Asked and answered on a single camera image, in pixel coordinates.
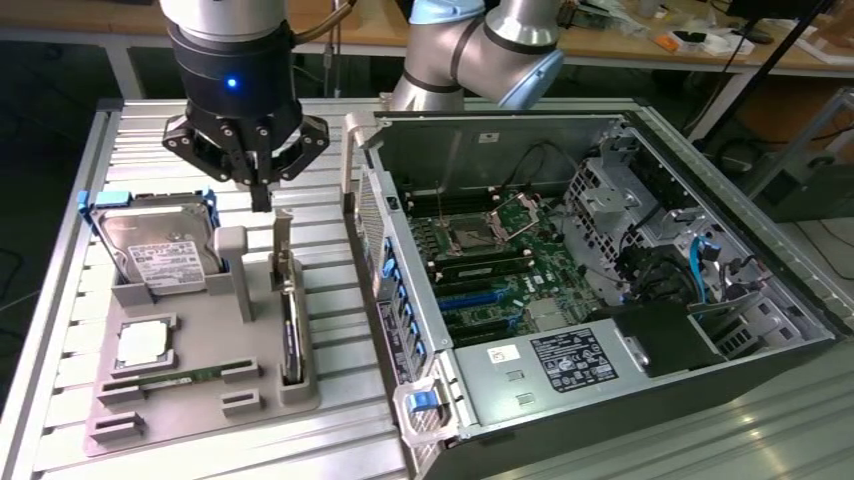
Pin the grey metal shelf frame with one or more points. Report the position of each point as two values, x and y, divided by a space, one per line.
814 150

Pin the green motherboard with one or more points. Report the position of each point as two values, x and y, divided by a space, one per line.
534 280

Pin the silver CPU chip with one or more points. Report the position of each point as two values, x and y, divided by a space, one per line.
143 342

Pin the blue expansion slot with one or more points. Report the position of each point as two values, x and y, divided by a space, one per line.
470 300

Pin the wooden desk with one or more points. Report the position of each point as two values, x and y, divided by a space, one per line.
634 55

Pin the silver hard disk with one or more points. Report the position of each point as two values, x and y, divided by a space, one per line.
156 247

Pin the grey power supply with labels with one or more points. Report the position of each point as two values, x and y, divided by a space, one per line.
534 375

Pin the GPU card with metal bracket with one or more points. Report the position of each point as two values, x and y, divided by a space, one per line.
288 280

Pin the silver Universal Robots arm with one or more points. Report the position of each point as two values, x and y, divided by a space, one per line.
514 30

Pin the black tripod pole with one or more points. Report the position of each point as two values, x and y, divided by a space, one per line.
767 65

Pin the white and black desk gadget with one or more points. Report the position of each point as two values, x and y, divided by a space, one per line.
707 42

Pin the blue case latch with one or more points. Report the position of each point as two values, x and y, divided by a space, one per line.
422 402

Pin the CPU socket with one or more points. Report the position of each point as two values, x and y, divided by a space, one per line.
475 236

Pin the black RAM stick with label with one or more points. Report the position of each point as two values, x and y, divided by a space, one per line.
477 270

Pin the open black PC case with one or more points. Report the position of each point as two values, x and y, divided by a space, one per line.
734 400

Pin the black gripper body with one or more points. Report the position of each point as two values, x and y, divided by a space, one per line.
234 65

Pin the blue disk caddy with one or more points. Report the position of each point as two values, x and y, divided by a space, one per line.
110 200

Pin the metal socket cover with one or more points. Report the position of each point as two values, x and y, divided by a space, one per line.
517 212

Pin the socket locking lever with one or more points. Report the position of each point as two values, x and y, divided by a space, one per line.
443 210

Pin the metal disk bay cage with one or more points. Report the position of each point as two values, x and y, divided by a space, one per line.
607 210

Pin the green RAM stick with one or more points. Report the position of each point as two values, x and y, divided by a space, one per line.
180 376

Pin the black fan shroud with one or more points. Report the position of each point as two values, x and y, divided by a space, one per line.
661 340

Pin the grey parts rack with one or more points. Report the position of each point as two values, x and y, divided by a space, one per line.
200 415

